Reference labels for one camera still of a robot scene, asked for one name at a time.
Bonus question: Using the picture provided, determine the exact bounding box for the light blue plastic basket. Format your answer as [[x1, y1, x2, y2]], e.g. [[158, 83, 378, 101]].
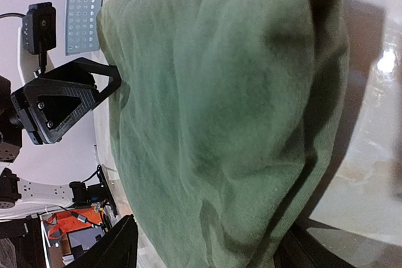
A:
[[65, 0, 103, 56]]

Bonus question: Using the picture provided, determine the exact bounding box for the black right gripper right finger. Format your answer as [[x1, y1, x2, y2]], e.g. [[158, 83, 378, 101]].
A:
[[273, 220, 354, 268]]

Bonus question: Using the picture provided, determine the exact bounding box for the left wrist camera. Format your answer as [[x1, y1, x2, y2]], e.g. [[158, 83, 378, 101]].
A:
[[21, 2, 57, 55]]

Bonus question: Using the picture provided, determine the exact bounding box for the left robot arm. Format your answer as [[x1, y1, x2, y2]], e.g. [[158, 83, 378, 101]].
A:
[[1, 58, 121, 220]]

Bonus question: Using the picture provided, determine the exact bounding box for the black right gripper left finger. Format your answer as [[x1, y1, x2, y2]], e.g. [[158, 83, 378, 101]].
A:
[[67, 215, 139, 268]]

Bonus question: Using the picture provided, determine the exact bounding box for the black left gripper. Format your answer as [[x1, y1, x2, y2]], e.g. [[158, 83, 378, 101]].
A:
[[11, 58, 122, 145]]

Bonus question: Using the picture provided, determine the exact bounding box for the green garment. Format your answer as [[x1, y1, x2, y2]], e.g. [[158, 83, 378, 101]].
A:
[[97, 0, 349, 267]]

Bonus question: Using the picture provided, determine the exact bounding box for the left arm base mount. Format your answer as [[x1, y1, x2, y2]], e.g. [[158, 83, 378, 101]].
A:
[[67, 164, 118, 230]]

